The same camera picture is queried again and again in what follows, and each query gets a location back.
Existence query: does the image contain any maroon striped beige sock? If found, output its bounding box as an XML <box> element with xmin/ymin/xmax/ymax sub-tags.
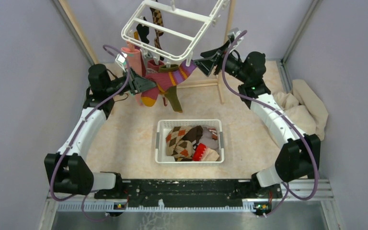
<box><xmin>146</xmin><ymin>59</ymin><xmax>165</xmax><ymax>74</ymax></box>

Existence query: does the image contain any aluminium frame rail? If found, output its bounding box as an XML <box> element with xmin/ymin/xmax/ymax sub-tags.
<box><xmin>38</xmin><ymin>179</ymin><xmax>342</xmax><ymax>230</ymax></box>

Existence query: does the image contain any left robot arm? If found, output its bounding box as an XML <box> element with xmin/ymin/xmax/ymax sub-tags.
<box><xmin>44</xmin><ymin>64</ymin><xmax>156</xmax><ymax>201</ymax></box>

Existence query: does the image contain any grey sock in basket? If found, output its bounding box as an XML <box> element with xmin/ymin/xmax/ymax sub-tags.
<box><xmin>199</xmin><ymin>126</ymin><xmax>219</xmax><ymax>150</ymax></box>

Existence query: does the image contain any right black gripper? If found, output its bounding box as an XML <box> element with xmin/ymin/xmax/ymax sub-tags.
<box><xmin>192</xmin><ymin>40</ymin><xmax>248</xmax><ymax>83</ymax></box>

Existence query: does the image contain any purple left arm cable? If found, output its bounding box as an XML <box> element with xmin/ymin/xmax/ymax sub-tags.
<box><xmin>49</xmin><ymin>44</ymin><xmax>132</xmax><ymax>222</ymax></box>

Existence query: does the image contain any white plastic sock hanger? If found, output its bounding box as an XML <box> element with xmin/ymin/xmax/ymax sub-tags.
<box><xmin>121</xmin><ymin>0</ymin><xmax>229</xmax><ymax>63</ymax></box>

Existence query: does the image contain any pink patterned sock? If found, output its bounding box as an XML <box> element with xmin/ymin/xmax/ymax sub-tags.
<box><xmin>121</xmin><ymin>46</ymin><xmax>147</xmax><ymax>107</ymax></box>

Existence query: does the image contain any white plastic basket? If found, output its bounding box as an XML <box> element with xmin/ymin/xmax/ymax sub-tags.
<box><xmin>155</xmin><ymin>119</ymin><xmax>225</xmax><ymax>166</ymax></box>

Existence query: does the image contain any purple maroon striped sock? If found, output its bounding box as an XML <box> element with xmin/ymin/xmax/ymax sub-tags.
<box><xmin>140</xmin><ymin>62</ymin><xmax>196</xmax><ymax>107</ymax></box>

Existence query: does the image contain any olive green striped sock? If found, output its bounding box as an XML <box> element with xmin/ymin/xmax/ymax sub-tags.
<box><xmin>159</xmin><ymin>64</ymin><xmax>183</xmax><ymax>113</ymax></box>

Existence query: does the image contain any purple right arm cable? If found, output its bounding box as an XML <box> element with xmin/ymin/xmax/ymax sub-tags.
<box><xmin>221</xmin><ymin>30</ymin><xmax>320</xmax><ymax>218</ymax></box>

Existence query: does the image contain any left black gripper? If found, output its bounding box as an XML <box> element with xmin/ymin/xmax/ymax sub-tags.
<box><xmin>105</xmin><ymin>66</ymin><xmax>157</xmax><ymax>96</ymax></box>

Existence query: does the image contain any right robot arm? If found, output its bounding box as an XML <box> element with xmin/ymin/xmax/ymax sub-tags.
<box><xmin>194</xmin><ymin>35</ymin><xmax>321</xmax><ymax>198</ymax></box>

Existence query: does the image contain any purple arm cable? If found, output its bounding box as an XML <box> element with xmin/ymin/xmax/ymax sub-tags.
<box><xmin>49</xmin><ymin>44</ymin><xmax>132</xmax><ymax>222</ymax></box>
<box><xmin>221</xmin><ymin>30</ymin><xmax>320</xmax><ymax>218</ymax></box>

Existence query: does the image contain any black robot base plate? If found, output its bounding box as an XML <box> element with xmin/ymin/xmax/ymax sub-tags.
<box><xmin>94</xmin><ymin>179</ymin><xmax>283</xmax><ymax>215</ymax></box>

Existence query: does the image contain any beige crumpled cloth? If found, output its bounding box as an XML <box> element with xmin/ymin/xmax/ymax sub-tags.
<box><xmin>272</xmin><ymin>79</ymin><xmax>329</xmax><ymax>141</ymax></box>

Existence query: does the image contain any wooden hanger rack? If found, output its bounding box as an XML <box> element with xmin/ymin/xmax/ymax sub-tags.
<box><xmin>57</xmin><ymin>0</ymin><xmax>237</xmax><ymax>105</ymax></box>

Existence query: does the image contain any red white sock in basket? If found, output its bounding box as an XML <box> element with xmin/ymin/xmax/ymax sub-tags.
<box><xmin>192</xmin><ymin>143</ymin><xmax>219</xmax><ymax>162</ymax></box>

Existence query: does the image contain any brown argyle sock in basket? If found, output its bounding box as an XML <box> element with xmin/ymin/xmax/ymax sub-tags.
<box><xmin>165</xmin><ymin>126</ymin><xmax>203</xmax><ymax>162</ymax></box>

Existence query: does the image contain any brown argyle hanging sock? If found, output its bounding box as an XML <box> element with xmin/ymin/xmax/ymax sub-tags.
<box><xmin>149</xmin><ymin>8</ymin><xmax>166</xmax><ymax>61</ymax></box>

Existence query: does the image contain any black hanging sock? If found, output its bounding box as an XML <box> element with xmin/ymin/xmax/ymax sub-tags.
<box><xmin>136</xmin><ymin>23</ymin><xmax>150</xmax><ymax>44</ymax></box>

